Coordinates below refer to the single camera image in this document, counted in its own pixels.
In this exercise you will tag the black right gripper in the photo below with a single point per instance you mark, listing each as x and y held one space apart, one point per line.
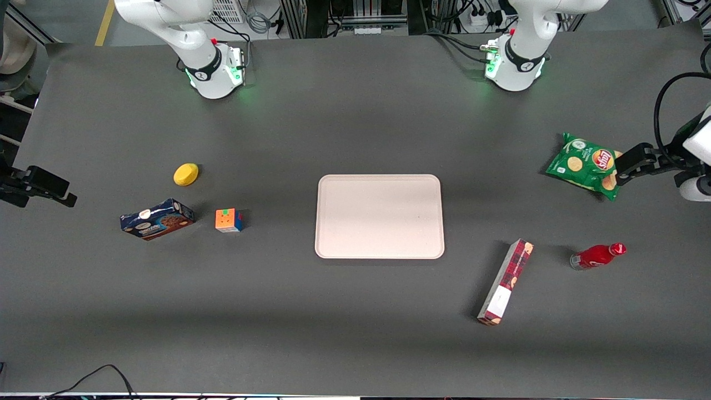
12 184

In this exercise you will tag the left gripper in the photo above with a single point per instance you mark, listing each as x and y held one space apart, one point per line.
668 162

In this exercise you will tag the long red cookie box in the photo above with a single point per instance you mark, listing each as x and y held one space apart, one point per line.
506 280

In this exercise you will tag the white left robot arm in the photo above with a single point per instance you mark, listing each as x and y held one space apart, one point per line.
516 61

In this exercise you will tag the blue cookie box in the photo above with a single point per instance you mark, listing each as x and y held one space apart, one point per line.
157 219

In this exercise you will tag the beige plastic tray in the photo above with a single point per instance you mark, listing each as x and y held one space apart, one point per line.
380 216

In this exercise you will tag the green chips bag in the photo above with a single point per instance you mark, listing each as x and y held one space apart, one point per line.
583 164

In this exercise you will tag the red soda bottle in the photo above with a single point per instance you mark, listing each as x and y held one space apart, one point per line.
595 257

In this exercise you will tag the yellow lemon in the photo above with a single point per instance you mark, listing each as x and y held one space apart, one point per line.
185 174

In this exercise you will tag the beige chair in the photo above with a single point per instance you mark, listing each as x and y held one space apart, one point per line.
15 41

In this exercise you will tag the colourful puzzle cube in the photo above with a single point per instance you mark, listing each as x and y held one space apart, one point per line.
228 220

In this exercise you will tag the white power strip with plugs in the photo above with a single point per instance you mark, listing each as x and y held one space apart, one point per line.
484 19

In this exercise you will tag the aluminium equipment rack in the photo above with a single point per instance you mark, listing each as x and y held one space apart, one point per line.
311 14

